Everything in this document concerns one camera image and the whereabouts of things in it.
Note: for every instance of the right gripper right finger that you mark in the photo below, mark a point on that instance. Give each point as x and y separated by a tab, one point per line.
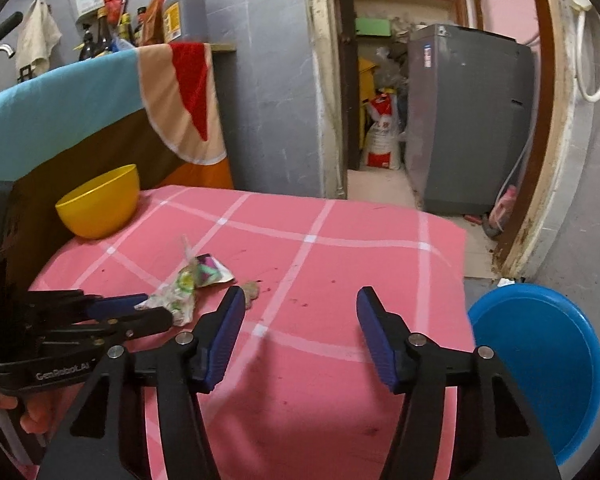
497	435

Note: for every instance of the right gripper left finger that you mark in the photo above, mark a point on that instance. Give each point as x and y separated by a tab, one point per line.
104	433

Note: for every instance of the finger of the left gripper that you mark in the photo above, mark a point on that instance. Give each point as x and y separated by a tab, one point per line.
115	305
111	331

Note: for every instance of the green white wrapper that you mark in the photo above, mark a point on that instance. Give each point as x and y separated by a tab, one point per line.
179	296

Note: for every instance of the person's left hand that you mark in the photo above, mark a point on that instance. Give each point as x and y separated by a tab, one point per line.
40	412

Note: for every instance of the yellow plastic bowl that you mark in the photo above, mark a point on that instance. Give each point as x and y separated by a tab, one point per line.
101	206

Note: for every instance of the blue plastic bucket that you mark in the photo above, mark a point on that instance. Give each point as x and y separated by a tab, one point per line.
552	351

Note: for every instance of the small brown wrapper scrap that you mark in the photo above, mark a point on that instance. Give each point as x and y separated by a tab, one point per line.
251	290

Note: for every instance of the pink checked tablecloth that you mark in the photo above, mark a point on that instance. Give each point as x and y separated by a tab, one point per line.
301	398

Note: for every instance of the blue striped towel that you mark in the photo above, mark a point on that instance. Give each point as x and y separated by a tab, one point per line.
155	107

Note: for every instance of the dark soy sauce bottle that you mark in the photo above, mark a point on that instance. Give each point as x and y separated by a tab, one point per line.
105	43

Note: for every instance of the beige hanging cloth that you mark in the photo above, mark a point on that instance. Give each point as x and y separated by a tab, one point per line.
38	36

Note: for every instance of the orange seasoning bag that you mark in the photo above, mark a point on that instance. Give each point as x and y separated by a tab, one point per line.
152	29

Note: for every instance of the red white rice sack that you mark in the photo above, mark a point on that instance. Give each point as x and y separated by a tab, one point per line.
381	148

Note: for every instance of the large dark oil jug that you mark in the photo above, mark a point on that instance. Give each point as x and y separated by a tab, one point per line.
185	21

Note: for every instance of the grey washing machine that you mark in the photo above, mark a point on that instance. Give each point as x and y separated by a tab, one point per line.
469	107

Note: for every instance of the green storage box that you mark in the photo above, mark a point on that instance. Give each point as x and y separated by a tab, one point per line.
373	27

